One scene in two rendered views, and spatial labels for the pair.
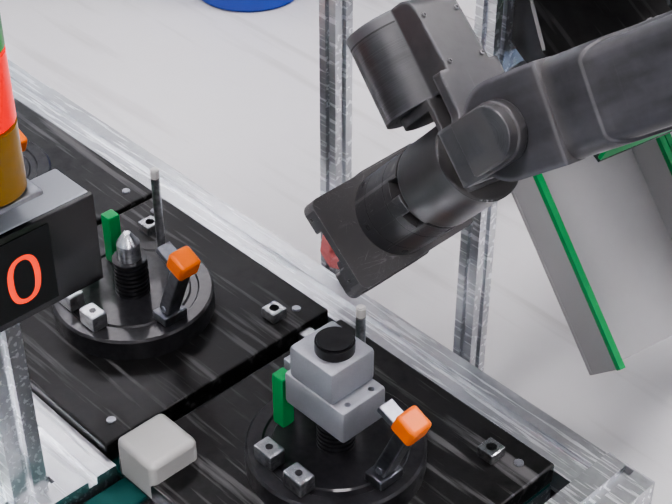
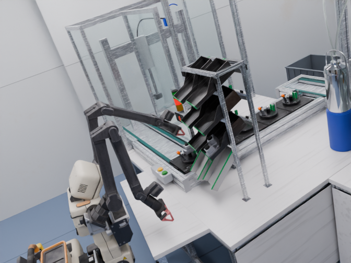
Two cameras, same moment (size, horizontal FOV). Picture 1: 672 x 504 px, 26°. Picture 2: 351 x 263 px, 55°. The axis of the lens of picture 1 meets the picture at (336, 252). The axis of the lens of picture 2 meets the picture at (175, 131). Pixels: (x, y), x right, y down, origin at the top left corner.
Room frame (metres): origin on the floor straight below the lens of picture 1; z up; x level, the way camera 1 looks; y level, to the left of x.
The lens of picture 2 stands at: (1.52, -1.96, 2.17)
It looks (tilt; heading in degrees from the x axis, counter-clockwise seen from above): 25 degrees down; 112
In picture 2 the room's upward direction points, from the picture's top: 18 degrees counter-clockwise
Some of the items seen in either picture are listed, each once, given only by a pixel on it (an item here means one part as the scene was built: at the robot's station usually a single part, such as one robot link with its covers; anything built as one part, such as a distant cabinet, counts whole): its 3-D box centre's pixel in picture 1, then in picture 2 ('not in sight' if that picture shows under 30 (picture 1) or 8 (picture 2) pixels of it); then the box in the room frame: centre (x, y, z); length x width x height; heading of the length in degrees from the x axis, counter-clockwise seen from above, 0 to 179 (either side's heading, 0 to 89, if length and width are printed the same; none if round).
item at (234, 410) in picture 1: (335, 468); (191, 159); (0.79, 0.00, 0.96); 0.24 x 0.24 x 0.02; 44
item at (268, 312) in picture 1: (274, 312); not in sight; (0.96, 0.05, 0.98); 0.02 x 0.02 x 0.01; 44
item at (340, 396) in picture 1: (325, 367); (188, 147); (0.80, 0.01, 1.06); 0.08 x 0.04 x 0.07; 44
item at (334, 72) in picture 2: not in sight; (337, 80); (1.78, 0.12, 1.32); 0.14 x 0.14 x 0.38
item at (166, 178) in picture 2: not in sight; (161, 173); (0.58, -0.09, 0.93); 0.21 x 0.07 x 0.06; 134
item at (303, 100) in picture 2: not in sight; (290, 97); (1.51, 0.68, 1.01); 0.24 x 0.24 x 0.13; 44
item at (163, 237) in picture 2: not in sight; (182, 191); (0.73, -0.21, 0.84); 0.90 x 0.70 x 0.03; 125
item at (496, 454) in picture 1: (491, 451); not in sight; (0.80, -0.12, 0.97); 0.02 x 0.02 x 0.01; 44
